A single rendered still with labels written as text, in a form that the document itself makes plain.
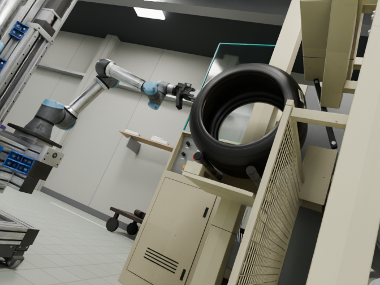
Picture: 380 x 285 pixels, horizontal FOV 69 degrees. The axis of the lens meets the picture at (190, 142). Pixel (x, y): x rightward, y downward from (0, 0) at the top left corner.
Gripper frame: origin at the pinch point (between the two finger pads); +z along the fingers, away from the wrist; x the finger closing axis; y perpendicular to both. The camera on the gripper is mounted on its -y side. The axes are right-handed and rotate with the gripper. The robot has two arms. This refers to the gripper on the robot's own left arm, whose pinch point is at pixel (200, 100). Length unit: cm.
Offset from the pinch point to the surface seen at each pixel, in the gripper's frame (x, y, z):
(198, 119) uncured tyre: -12.8, -16.2, 12.4
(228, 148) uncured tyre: -12.8, -25.8, 34.6
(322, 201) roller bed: 21, -27, 77
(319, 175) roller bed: 21, -14, 72
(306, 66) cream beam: 13, 43, 46
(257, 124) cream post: 28.3, 6.1, 27.6
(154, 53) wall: 306, 222, -380
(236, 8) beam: 171, 237, -131
